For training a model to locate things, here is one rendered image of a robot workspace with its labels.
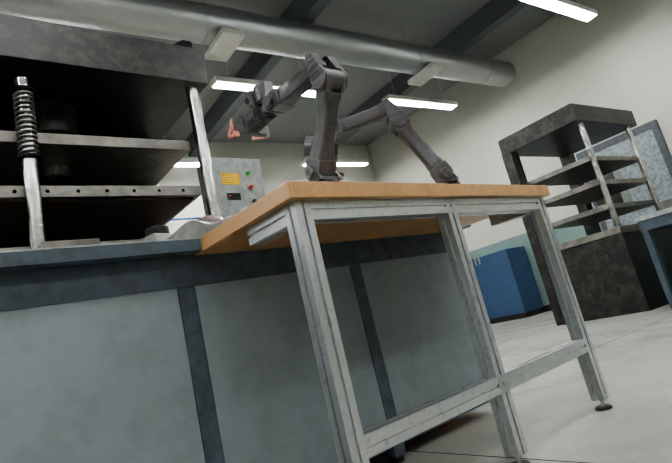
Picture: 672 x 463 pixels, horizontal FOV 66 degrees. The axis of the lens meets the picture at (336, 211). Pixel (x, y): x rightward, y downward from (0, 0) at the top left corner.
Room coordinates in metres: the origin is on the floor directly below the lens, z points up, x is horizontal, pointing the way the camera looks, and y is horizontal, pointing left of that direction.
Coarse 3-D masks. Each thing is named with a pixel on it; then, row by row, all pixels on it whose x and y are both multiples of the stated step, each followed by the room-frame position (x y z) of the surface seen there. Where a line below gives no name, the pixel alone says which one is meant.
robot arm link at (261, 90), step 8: (256, 88) 1.57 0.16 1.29; (264, 88) 1.55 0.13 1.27; (272, 88) 1.57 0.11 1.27; (256, 96) 1.57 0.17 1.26; (264, 96) 1.55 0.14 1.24; (256, 104) 1.59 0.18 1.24; (264, 104) 1.52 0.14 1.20; (272, 104) 1.51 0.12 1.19; (272, 112) 1.56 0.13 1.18; (280, 112) 1.58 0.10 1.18
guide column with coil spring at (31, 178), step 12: (24, 84) 1.88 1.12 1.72; (24, 108) 1.88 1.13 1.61; (24, 132) 1.87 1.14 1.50; (24, 168) 1.87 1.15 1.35; (36, 168) 1.90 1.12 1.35; (24, 180) 1.88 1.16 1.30; (36, 180) 1.89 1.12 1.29; (36, 192) 1.89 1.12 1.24; (36, 204) 1.88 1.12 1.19; (36, 216) 1.88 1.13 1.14; (36, 228) 1.88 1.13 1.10; (36, 240) 1.87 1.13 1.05
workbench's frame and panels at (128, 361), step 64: (0, 256) 1.10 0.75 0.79; (64, 256) 1.19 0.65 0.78; (128, 256) 1.29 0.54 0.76; (192, 256) 1.45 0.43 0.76; (256, 256) 1.59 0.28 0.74; (384, 256) 1.95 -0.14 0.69; (0, 320) 1.14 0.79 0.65; (64, 320) 1.22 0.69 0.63; (128, 320) 1.32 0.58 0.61; (192, 320) 1.43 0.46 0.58; (256, 320) 1.56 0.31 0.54; (384, 320) 1.90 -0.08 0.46; (448, 320) 2.13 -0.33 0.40; (0, 384) 1.13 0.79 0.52; (64, 384) 1.21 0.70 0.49; (128, 384) 1.30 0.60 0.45; (192, 384) 1.41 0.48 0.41; (256, 384) 1.53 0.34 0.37; (320, 384) 1.68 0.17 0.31; (384, 384) 1.85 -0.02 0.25; (448, 384) 2.06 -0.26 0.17; (0, 448) 1.12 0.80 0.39; (64, 448) 1.20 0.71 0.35; (128, 448) 1.29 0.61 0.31; (192, 448) 1.39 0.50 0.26; (256, 448) 1.51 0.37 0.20; (320, 448) 1.65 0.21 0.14
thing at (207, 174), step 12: (192, 96) 2.35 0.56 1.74; (192, 108) 2.35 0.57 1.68; (192, 120) 2.36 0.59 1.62; (204, 132) 2.37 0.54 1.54; (204, 144) 2.36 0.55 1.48; (204, 156) 2.35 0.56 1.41; (204, 168) 2.35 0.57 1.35; (204, 180) 2.36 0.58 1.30; (204, 192) 2.37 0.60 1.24; (216, 192) 2.37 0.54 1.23; (216, 204) 2.36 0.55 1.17; (216, 216) 2.35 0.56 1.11
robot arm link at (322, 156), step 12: (336, 72) 1.34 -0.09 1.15; (336, 84) 1.35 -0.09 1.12; (324, 96) 1.34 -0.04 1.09; (336, 96) 1.36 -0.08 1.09; (324, 108) 1.36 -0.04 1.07; (336, 108) 1.38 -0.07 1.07; (324, 120) 1.37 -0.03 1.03; (336, 120) 1.40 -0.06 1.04; (324, 132) 1.38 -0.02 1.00; (312, 144) 1.42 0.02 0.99; (324, 144) 1.40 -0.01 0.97; (312, 156) 1.42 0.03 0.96; (324, 156) 1.41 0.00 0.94; (324, 168) 1.42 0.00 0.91
